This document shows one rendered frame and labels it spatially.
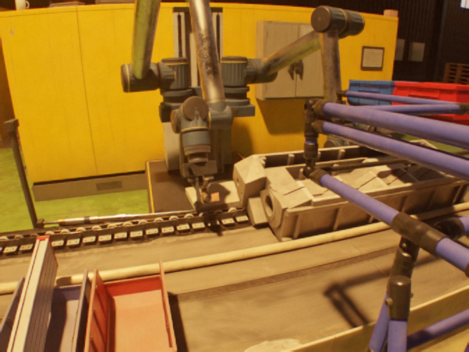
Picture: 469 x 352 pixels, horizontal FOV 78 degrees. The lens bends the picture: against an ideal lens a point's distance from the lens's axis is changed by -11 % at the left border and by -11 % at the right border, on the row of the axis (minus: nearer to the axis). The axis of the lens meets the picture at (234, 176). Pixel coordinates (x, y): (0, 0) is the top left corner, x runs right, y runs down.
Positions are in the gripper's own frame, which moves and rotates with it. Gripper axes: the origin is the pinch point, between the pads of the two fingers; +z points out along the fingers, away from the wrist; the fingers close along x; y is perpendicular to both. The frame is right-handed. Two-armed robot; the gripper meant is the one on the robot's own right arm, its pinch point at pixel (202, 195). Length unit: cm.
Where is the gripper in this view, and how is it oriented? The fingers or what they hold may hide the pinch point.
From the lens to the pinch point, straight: 129.8
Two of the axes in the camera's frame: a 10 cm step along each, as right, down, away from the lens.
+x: 9.6, -1.1, 2.6
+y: 2.6, -0.5, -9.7
